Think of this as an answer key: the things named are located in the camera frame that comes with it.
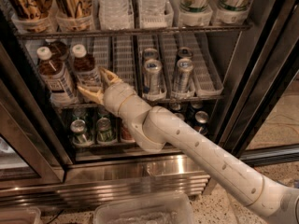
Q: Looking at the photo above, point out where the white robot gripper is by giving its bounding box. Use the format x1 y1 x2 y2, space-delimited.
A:
78 67 136 116

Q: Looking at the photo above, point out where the brown tea bottle white cap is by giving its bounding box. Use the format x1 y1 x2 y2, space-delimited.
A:
72 44 102 91

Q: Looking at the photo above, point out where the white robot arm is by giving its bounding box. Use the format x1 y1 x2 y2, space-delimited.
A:
77 67 299 224

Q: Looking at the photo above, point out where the brown tea bottle far left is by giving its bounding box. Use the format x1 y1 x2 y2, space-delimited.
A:
36 47 78 105

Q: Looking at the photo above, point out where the brown tea bottle rear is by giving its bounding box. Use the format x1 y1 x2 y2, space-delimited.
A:
45 39 69 61

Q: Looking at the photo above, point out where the clear water bottle top left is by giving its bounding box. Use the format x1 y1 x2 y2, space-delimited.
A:
98 0 130 30

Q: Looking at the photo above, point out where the clear water bottle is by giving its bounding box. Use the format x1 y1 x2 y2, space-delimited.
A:
136 0 169 17
98 0 130 30

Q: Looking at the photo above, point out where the clear water bottle top right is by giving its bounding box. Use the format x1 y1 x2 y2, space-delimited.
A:
136 0 169 17

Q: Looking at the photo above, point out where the fridge glass door left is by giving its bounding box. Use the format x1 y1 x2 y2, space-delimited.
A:
0 45 71 190

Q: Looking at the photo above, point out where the fridge glass door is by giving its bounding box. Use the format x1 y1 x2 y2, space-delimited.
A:
0 45 71 190
210 0 299 159

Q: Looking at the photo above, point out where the stainless steel fridge cabinet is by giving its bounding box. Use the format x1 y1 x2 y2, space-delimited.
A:
0 0 299 210

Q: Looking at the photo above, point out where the fridge glass door right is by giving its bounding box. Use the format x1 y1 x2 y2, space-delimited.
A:
210 0 299 159

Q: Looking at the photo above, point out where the white empty tray middle centre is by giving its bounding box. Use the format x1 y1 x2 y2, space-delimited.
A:
112 36 136 88

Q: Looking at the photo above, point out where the white empty tray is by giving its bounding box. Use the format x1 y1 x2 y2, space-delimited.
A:
112 36 136 88
182 33 223 97

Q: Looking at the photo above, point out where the green soda can front right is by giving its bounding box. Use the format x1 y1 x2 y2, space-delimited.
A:
96 118 115 143

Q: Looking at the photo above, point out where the green soda can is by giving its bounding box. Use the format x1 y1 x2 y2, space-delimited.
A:
70 119 93 147
96 118 115 143

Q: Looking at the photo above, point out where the green soda can front left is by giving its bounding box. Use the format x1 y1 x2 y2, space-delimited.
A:
70 119 93 147

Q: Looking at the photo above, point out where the silver slim can front left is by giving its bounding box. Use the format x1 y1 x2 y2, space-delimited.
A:
143 59 162 95

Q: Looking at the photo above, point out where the silver slim can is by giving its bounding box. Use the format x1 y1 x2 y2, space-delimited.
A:
173 58 194 93
176 47 193 60
142 48 159 61
143 59 162 95

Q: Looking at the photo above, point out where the red soda can front left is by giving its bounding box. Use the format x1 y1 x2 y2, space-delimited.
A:
121 123 135 143

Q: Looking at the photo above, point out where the silver slim can rear left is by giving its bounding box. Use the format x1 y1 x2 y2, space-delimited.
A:
142 48 159 61

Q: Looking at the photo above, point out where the blue soda can front left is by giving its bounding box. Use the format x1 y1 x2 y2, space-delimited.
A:
175 112 185 120

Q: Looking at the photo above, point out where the blue soda can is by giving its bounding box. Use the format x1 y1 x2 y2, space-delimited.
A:
192 111 209 135
175 112 185 120

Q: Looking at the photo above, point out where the silver slim can front right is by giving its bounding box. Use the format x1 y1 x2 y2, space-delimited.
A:
173 58 194 93

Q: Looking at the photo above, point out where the silver slim can rear right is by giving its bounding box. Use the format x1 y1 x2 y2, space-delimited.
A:
176 47 193 60

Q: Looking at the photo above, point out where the white empty tray middle right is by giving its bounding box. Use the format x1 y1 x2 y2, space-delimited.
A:
182 33 223 97

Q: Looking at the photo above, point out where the blue soda can front right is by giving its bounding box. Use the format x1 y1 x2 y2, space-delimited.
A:
192 111 209 135

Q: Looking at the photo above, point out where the clear plastic bin on floor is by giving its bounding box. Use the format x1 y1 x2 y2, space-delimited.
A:
93 192 195 224

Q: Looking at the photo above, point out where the clear plastic bin corner left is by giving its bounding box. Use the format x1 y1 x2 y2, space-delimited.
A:
0 208 43 224

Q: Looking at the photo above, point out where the middle wire shelf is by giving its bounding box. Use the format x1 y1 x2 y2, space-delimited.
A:
53 95 224 109

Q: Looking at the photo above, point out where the top wire shelf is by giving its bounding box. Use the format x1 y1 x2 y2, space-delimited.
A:
15 22 252 40

